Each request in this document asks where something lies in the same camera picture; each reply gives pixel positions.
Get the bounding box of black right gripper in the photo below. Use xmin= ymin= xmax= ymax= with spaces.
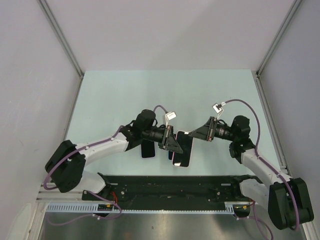
xmin=188 ymin=116 xmax=237 ymax=142

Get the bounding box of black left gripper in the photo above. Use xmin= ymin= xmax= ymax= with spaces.
xmin=141 ymin=124 xmax=182 ymax=153

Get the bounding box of lilac phone case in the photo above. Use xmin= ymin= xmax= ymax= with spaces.
xmin=140 ymin=139 xmax=157 ymax=160

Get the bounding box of pink phone case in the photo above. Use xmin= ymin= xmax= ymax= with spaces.
xmin=171 ymin=130 xmax=195 ymax=169

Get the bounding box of blue phone face down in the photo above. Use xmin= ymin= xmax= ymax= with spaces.
xmin=172 ymin=130 xmax=194 ymax=168

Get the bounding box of teal-edged black phone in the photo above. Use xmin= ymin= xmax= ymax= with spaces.
xmin=140 ymin=139 xmax=156 ymax=159

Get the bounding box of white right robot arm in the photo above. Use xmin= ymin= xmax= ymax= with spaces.
xmin=189 ymin=115 xmax=314 ymax=230

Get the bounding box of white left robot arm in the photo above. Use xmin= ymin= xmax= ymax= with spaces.
xmin=43 ymin=109 xmax=183 ymax=200

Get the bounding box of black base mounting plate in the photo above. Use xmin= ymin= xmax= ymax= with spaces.
xmin=81 ymin=173 xmax=261 ymax=204

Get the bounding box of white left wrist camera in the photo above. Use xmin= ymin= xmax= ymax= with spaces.
xmin=163 ymin=111 xmax=177 ymax=127

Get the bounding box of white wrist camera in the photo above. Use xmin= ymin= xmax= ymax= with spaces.
xmin=212 ymin=102 xmax=226 ymax=120
xmin=163 ymin=111 xmax=177 ymax=127

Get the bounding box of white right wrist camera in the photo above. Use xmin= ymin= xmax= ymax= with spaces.
xmin=212 ymin=102 xmax=226 ymax=120

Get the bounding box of right aluminium frame post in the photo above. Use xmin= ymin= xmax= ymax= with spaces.
xmin=255 ymin=0 xmax=305 ymax=78

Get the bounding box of aluminium frame post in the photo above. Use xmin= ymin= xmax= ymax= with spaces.
xmin=255 ymin=0 xmax=305 ymax=78
xmin=36 ymin=0 xmax=84 ymax=80

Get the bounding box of white slotted cable duct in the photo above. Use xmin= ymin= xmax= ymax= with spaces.
xmin=46 ymin=201 xmax=261 ymax=215

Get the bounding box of right aluminium rail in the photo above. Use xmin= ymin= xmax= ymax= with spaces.
xmin=251 ymin=70 xmax=320 ymax=240

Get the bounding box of left aluminium frame post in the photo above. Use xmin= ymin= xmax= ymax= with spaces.
xmin=36 ymin=0 xmax=84 ymax=80

